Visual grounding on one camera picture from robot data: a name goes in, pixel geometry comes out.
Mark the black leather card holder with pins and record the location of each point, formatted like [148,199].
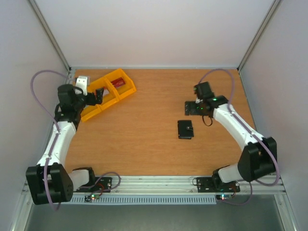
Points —
[185,129]

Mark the grey slotted cable duct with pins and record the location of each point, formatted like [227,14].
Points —
[144,200]

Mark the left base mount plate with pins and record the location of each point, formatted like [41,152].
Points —
[104,184]

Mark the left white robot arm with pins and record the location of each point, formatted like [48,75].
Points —
[48,180]

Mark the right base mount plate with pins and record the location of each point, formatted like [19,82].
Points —
[205,184]

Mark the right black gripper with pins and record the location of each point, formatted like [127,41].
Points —
[190,108]

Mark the yellow bin middle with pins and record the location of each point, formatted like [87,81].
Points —
[110,95]

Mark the yellow bin right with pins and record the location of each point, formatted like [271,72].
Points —
[126,90]

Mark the dark red card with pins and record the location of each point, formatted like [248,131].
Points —
[119,82]

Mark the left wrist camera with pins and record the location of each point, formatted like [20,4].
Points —
[81,85]

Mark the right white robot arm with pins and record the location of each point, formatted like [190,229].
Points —
[259,154]

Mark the base mount plate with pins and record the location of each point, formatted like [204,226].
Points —
[205,184]
[104,184]

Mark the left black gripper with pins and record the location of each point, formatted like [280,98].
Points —
[99,97]

